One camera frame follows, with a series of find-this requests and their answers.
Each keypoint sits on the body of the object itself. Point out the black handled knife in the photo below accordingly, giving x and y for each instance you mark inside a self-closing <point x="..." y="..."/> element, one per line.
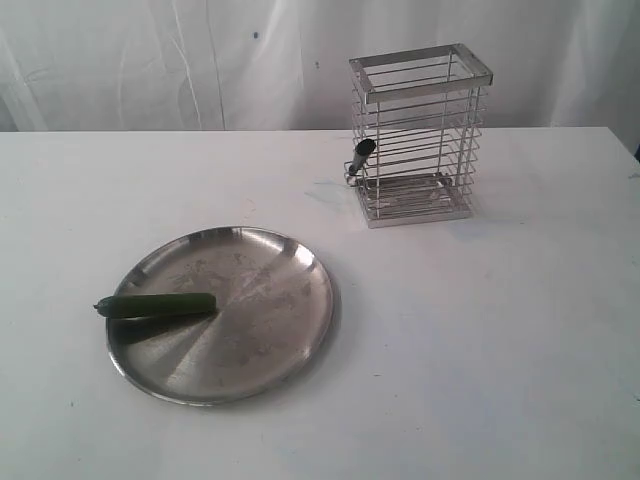
<point x="362" y="152"/>

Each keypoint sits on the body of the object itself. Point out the wire metal utensil rack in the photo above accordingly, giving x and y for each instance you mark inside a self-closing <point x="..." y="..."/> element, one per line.
<point x="423" y="108"/>

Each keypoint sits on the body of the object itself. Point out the green cucumber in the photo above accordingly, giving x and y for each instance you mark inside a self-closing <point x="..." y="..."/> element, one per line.
<point x="155" y="305"/>

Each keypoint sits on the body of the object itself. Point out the round stainless steel plate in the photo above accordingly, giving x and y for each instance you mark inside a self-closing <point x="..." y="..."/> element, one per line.
<point x="275" y="304"/>

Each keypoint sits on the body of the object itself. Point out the white backdrop curtain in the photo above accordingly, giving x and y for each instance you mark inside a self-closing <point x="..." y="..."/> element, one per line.
<point x="259" y="65"/>

